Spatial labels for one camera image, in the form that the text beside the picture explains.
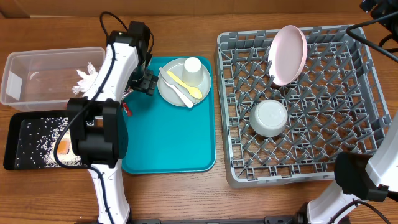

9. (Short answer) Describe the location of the white plastic cup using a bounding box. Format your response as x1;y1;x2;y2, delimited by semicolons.
182;57;203;86

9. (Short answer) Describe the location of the white napkin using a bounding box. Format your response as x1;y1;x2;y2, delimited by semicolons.
72;62;98;95

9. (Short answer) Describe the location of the silver foil wrapper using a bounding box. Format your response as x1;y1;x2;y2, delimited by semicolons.
121;88;134;117

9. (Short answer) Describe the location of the white large plate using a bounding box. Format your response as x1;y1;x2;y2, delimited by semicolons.
268;25;308;86

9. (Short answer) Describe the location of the orange food cube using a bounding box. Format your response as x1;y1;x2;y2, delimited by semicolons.
57;139;70;155

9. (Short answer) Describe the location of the grey bowl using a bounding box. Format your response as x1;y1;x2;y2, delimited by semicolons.
249;100;288;137

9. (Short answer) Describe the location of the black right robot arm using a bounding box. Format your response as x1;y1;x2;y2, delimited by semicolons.
291;0;397;223

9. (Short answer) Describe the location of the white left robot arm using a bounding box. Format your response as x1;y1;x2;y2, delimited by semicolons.
67;21;158;223

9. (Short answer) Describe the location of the grey dishwasher rack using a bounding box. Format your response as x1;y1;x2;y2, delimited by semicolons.
216;25;392;188

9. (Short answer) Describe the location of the grey small plate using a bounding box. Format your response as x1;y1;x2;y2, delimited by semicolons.
157;57;212;107

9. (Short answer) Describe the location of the white plastic knife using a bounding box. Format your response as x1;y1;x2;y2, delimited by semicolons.
159;67;193;108

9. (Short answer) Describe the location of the yellow plastic spoon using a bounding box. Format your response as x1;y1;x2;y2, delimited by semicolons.
166;71;203;99

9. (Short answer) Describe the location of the teal serving tray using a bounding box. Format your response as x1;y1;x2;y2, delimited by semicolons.
122;57;216;174

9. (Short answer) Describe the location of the clear plastic bin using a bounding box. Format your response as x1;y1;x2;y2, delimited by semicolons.
1;47;105;111

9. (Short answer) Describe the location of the spilled white rice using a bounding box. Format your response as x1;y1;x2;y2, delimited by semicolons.
15;116;83;169

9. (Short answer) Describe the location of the black plastic tray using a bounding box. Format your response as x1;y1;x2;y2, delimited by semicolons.
3;108;91;171

